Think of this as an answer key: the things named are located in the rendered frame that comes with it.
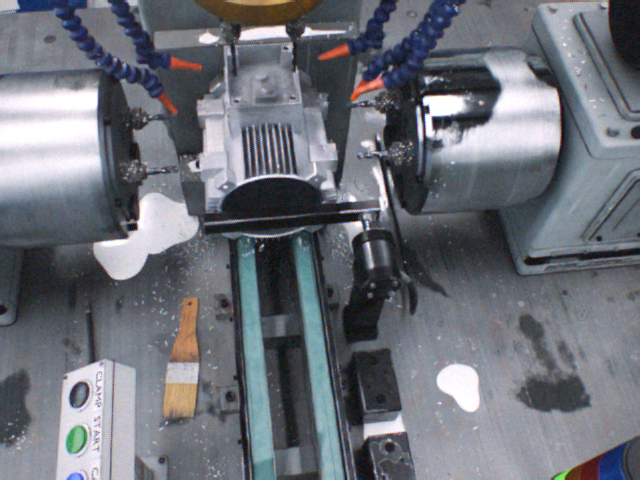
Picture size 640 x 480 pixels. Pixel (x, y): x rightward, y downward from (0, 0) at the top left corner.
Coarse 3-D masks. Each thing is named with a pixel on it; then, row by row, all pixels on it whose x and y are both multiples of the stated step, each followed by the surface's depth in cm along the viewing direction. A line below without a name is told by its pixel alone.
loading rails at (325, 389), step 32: (320, 256) 97; (256, 288) 95; (320, 288) 94; (256, 320) 92; (288, 320) 100; (320, 320) 92; (256, 352) 89; (320, 352) 90; (256, 384) 87; (320, 384) 87; (352, 384) 98; (256, 416) 85; (320, 416) 85; (256, 448) 82; (288, 448) 90; (320, 448) 83
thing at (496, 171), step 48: (480, 48) 91; (384, 96) 95; (432, 96) 84; (480, 96) 85; (528, 96) 85; (384, 144) 105; (432, 144) 84; (480, 144) 85; (528, 144) 86; (432, 192) 88; (480, 192) 90; (528, 192) 91
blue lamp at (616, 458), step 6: (624, 444) 56; (612, 450) 58; (618, 450) 57; (606, 456) 59; (612, 456) 57; (618, 456) 56; (600, 462) 59; (606, 462) 58; (612, 462) 57; (618, 462) 56; (600, 468) 59; (606, 468) 57; (612, 468) 56; (618, 468) 55; (600, 474) 59; (606, 474) 57; (612, 474) 56; (618, 474) 55
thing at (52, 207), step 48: (0, 96) 79; (48, 96) 80; (96, 96) 80; (0, 144) 77; (48, 144) 78; (96, 144) 79; (0, 192) 78; (48, 192) 79; (96, 192) 80; (0, 240) 84; (48, 240) 86; (96, 240) 88
